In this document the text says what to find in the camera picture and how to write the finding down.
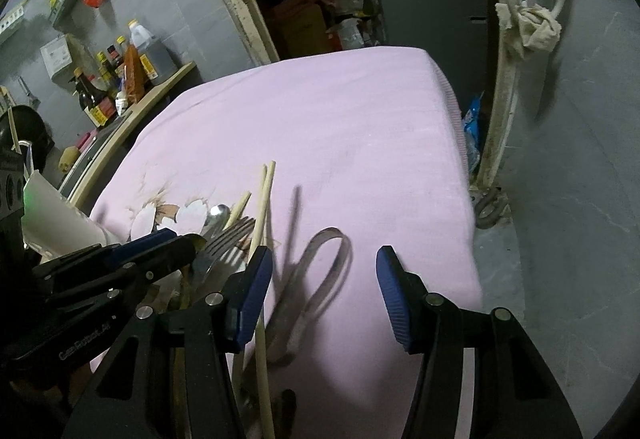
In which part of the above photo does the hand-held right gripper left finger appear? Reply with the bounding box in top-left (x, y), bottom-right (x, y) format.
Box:
top-left (60, 246), bottom-right (275, 439)

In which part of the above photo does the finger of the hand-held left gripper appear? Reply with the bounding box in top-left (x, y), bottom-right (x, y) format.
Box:
top-left (32, 228), bottom-right (177, 283)
top-left (47, 234), bottom-right (207, 306)

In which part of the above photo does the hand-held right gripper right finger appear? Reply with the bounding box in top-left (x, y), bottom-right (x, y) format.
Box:
top-left (376, 245), bottom-right (584, 439)

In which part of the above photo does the metal fork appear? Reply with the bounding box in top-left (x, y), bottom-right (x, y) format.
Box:
top-left (192, 241), bottom-right (251, 292)
top-left (197, 216), bottom-right (257, 270)

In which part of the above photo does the metal spoon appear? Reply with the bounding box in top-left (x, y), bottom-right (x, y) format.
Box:
top-left (202, 203), bottom-right (232, 242)

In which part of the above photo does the wooden chopstick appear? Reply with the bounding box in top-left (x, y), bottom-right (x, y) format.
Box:
top-left (224, 191), bottom-right (252, 230)
top-left (247, 163), bottom-right (268, 260)
top-left (252, 160), bottom-right (277, 439)

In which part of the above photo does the white plastic utensil holder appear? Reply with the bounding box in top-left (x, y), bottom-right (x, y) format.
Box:
top-left (22, 172), bottom-right (201, 315)

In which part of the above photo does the yellow sponge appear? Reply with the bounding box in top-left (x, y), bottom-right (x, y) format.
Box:
top-left (59, 146), bottom-right (82, 172)

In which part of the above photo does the dark soy sauce bottle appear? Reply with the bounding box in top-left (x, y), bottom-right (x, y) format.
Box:
top-left (72, 68), bottom-right (117, 128)

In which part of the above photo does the black wok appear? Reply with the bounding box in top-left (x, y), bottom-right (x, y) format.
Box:
top-left (0, 104), bottom-right (55, 170)

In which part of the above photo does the orange sauce bottle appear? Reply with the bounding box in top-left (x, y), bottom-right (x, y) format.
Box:
top-left (121, 44), bottom-right (147, 106)

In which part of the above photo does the wooden stick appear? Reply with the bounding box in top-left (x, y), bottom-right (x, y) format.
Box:
top-left (6, 105), bottom-right (24, 154)

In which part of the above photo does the yellow cap sauce bottle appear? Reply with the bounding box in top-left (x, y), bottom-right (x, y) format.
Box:
top-left (95, 52), bottom-right (114, 92)

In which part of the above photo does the cooking oil jug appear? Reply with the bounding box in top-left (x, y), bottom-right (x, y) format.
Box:
top-left (127, 19), bottom-right (179, 84)

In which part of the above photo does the pink floral tablecloth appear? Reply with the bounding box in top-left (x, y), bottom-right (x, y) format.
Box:
top-left (87, 46), bottom-right (483, 439)

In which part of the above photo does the blue plastic bag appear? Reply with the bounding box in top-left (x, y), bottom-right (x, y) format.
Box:
top-left (461, 92), bottom-right (486, 175)

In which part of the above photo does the white cardboard box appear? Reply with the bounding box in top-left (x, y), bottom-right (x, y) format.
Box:
top-left (40, 35), bottom-right (81, 81)

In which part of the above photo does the grey cabinet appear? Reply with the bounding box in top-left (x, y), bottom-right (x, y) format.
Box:
top-left (372, 0), bottom-right (490, 107)

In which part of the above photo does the beige knotted rag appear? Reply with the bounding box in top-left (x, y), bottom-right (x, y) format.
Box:
top-left (495, 2), bottom-right (562, 62)

